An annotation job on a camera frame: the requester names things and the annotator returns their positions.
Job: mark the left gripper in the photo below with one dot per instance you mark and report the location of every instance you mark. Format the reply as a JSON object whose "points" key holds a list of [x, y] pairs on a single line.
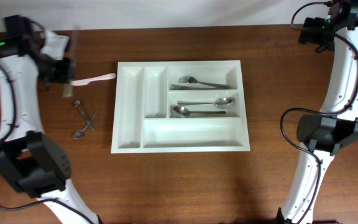
{"points": [[65, 65]]}

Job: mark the metal fork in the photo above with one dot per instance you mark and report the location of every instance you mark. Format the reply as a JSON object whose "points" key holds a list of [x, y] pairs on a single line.
{"points": [[181, 87], [193, 80]]}

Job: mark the long metal tongs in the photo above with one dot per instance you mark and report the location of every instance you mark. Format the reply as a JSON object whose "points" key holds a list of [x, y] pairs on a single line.
{"points": [[68, 88]]}

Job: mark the metal tablespoon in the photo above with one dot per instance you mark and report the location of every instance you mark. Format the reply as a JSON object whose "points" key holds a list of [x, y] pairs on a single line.
{"points": [[182, 112], [220, 103]]}

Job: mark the white cutlery tray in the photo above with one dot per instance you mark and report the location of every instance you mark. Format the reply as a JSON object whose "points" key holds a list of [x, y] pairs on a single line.
{"points": [[195, 106]]}

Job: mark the white plastic knife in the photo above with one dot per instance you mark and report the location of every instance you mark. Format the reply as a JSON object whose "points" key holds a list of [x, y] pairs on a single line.
{"points": [[87, 81]]}

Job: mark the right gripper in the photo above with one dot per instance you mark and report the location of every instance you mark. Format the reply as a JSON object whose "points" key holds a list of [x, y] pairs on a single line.
{"points": [[310, 31]]}

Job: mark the small metal spoon lower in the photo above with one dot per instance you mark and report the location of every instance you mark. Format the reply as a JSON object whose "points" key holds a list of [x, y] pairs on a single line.
{"points": [[81, 132]]}

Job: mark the small metal spoon upper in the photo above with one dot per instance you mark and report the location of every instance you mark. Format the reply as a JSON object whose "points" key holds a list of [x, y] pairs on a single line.
{"points": [[77, 105]]}

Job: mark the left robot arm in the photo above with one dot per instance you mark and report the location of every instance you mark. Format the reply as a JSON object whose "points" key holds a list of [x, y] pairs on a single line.
{"points": [[30, 162]]}

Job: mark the small metal spoon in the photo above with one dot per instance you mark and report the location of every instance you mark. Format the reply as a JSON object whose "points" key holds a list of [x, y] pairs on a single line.
{"points": [[81, 132], [77, 105]]}

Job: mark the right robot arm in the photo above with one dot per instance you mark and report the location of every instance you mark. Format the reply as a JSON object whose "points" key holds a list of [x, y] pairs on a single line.
{"points": [[322, 134]]}

